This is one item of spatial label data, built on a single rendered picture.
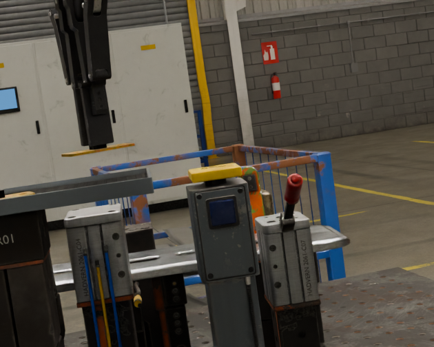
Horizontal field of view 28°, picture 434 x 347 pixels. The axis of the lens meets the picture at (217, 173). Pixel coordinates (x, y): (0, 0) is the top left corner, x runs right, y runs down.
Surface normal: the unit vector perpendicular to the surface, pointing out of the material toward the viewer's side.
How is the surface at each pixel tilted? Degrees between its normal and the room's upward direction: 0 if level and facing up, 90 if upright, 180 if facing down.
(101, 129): 89
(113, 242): 90
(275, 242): 90
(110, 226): 90
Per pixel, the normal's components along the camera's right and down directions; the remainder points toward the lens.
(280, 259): 0.11, 0.08
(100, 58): 0.52, 0.19
